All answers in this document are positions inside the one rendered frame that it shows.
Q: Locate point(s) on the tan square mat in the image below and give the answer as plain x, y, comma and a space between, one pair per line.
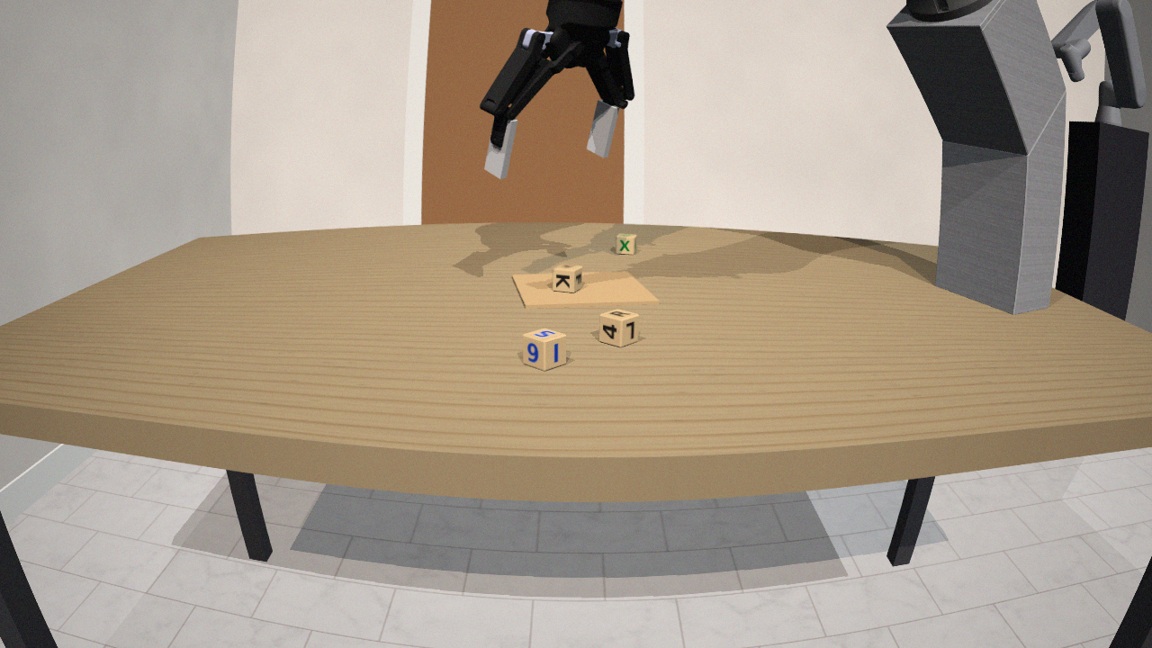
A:
598, 289

